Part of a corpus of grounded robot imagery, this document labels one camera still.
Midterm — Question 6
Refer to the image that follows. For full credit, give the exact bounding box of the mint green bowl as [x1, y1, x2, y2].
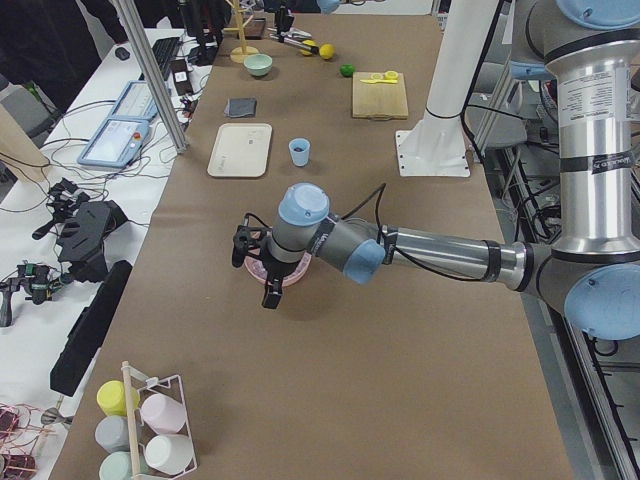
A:
[243, 53, 273, 78]

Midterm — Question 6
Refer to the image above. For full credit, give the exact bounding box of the dark brown box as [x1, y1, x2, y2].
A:
[244, 18, 267, 40]

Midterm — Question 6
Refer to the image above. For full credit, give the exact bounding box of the pink bowl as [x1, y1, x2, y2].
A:
[244, 253, 312, 287]

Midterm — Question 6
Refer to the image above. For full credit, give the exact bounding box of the wooden mug tree stand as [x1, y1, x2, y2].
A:
[223, 0, 259, 64]

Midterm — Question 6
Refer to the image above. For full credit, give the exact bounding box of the white cup rack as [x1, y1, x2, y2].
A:
[121, 361, 199, 479]

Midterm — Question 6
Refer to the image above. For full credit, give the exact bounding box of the wooden cutting board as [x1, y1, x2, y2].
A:
[352, 71, 409, 120]

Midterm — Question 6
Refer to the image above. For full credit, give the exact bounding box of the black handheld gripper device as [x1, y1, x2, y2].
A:
[32, 178, 128, 282]

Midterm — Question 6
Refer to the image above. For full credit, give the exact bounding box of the lower yellow lemon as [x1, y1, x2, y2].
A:
[319, 43, 335, 60]

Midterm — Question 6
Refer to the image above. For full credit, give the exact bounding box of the yellow cup in rack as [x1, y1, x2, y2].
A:
[96, 380, 126, 416]

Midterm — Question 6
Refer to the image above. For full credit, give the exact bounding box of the steel ice scoop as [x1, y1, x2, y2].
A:
[267, 27, 313, 41]

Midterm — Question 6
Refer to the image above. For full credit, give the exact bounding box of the grey folded cloth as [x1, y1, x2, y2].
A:
[224, 97, 257, 118]

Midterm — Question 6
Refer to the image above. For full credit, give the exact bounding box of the black keyboard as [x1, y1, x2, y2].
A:
[152, 37, 181, 80]

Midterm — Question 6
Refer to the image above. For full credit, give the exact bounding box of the pink cup in rack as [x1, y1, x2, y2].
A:
[140, 393, 187, 434]

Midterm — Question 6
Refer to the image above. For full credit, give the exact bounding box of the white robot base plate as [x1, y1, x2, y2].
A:
[396, 0, 501, 177]

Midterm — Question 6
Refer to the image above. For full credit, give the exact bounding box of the copper wire bottle rack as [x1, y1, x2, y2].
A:
[1, 403, 51, 479]

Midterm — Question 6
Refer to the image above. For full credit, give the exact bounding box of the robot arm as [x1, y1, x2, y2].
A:
[231, 1, 639, 340]

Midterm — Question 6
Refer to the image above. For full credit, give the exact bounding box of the steel jigger cup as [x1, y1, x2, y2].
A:
[40, 407, 74, 429]

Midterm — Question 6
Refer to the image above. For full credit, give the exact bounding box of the mint cup in rack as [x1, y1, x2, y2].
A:
[98, 451, 133, 480]

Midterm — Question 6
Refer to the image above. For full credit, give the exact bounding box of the cream rabbit tray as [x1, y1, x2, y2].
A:
[207, 123, 272, 178]

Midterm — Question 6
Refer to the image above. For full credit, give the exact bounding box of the green lime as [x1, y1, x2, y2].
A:
[339, 64, 355, 78]

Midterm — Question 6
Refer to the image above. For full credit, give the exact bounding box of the aluminium frame post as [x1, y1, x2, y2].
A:
[113, 0, 188, 154]

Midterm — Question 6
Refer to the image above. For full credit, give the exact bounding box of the pile of clear ice cubes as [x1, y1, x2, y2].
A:
[253, 260, 268, 277]

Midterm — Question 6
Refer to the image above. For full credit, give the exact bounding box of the white cup in rack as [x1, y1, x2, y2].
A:
[144, 434, 194, 475]

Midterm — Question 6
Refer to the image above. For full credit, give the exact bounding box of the black long bar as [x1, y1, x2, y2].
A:
[49, 260, 132, 397]

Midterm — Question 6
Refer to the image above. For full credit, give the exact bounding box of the light blue plastic cup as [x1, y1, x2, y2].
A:
[288, 138, 311, 167]

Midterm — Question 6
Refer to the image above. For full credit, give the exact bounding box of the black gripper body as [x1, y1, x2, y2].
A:
[274, 4, 294, 31]
[233, 225, 290, 279]

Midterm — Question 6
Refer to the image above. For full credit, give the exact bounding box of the teach pendant tablet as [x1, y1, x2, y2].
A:
[77, 118, 149, 169]

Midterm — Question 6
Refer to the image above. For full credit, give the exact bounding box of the grey cup in rack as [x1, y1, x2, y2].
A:
[94, 415, 130, 453]

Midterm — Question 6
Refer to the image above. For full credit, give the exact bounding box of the steel muddler black tip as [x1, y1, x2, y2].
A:
[284, 37, 303, 50]

